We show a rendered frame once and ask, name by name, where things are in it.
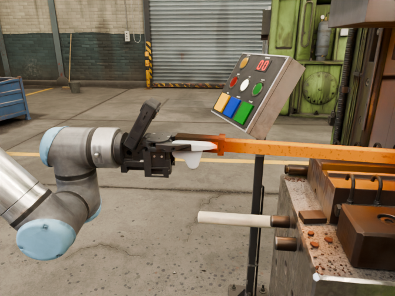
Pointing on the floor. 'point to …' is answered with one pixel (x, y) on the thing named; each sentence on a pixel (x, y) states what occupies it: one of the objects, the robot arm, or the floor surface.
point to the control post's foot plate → (245, 291)
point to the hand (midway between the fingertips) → (210, 141)
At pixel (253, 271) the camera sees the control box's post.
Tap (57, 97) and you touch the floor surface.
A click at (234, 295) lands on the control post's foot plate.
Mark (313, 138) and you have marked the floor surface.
